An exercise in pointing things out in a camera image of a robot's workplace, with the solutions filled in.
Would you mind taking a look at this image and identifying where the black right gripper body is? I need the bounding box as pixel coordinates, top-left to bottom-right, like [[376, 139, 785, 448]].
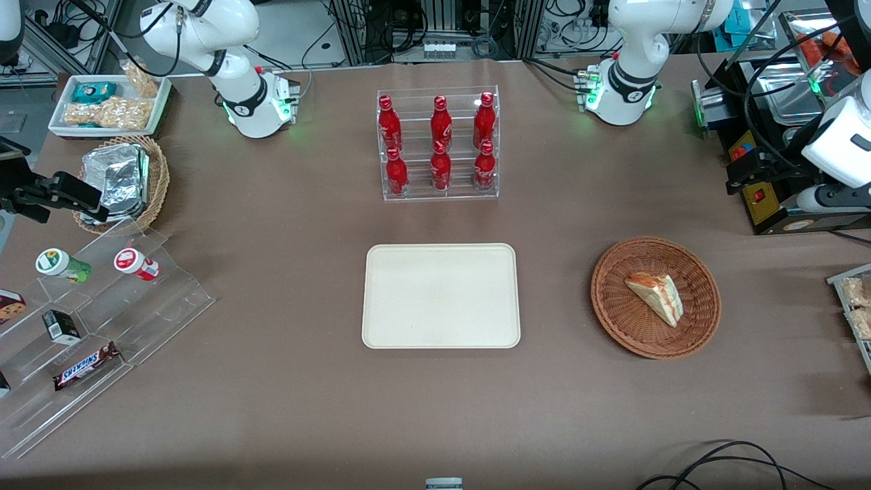
[[0, 178, 54, 224]]

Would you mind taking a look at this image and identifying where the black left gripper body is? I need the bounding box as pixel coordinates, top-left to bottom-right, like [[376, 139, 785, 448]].
[[768, 160, 821, 208]]

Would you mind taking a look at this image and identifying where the triangular sandwich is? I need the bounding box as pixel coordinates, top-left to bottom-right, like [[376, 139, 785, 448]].
[[624, 272, 684, 329]]

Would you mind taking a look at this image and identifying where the white rectangular snack tray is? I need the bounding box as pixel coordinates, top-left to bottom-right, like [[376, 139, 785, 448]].
[[48, 73, 172, 140]]

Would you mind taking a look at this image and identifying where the light wicker basket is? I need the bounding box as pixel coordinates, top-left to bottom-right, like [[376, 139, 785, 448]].
[[71, 135, 171, 235]]

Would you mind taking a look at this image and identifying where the stainless steel tray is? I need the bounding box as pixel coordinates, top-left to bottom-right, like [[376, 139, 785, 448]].
[[749, 58, 839, 128]]

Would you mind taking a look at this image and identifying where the white tray with pastries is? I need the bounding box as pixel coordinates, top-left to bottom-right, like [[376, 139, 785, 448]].
[[826, 263, 871, 376]]

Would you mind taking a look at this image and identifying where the brown round wicker basket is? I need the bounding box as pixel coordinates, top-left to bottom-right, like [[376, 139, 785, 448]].
[[590, 235, 722, 360]]

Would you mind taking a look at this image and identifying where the cream rectangular serving tray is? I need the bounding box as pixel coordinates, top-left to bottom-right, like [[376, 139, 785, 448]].
[[361, 243, 522, 350]]

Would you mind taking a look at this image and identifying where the black yellow control box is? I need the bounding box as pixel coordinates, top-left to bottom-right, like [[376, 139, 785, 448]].
[[723, 129, 871, 236]]

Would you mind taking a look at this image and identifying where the silver foil wrapped package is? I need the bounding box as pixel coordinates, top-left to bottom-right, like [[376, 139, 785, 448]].
[[80, 144, 151, 220]]

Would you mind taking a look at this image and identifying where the green label yogurt cup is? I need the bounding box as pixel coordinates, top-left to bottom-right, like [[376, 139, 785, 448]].
[[35, 248, 93, 284]]

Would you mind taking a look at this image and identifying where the silver metal cylinder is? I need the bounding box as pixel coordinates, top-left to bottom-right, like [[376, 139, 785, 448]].
[[690, 79, 734, 138]]

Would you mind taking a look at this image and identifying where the red label yogurt cup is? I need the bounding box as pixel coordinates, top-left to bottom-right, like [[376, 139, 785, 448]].
[[114, 248, 161, 282]]

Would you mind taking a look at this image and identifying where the large clear peanut snack bag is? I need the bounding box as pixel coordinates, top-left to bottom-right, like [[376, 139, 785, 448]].
[[63, 97, 152, 131]]

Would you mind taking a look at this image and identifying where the teal snack packet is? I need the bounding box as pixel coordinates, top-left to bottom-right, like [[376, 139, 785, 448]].
[[71, 82, 118, 105]]

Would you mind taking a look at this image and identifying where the brown cookie box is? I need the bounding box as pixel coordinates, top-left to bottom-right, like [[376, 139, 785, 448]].
[[0, 289, 27, 326]]

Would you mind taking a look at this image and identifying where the small black carton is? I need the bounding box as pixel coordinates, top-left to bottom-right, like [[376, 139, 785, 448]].
[[42, 310, 82, 345]]

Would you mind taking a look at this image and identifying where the clear acrylic stepped stand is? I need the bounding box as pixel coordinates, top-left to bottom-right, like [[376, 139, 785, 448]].
[[0, 218, 216, 460]]

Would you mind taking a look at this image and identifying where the small clear peanut snack bag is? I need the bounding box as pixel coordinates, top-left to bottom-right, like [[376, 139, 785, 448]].
[[120, 60, 161, 98]]

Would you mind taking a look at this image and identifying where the orange snack pack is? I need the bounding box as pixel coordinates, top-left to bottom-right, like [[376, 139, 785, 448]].
[[795, 29, 859, 77]]

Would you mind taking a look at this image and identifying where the Snickers chocolate bar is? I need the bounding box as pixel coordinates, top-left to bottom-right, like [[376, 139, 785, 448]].
[[53, 342, 122, 392]]

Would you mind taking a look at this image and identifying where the red cola bottle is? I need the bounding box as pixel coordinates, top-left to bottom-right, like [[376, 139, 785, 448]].
[[474, 140, 497, 191], [430, 95, 454, 150], [472, 92, 497, 148], [430, 141, 453, 192], [385, 148, 410, 197], [378, 95, 404, 152]]

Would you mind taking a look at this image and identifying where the clear acrylic bottle rack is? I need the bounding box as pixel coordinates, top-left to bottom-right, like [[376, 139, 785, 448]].
[[376, 85, 501, 202]]

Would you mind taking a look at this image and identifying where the aluminium frame rack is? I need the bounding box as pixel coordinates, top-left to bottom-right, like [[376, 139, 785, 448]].
[[325, 0, 548, 67]]

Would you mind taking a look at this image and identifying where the black floor cable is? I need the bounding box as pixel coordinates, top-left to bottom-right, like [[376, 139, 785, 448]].
[[635, 440, 839, 490]]

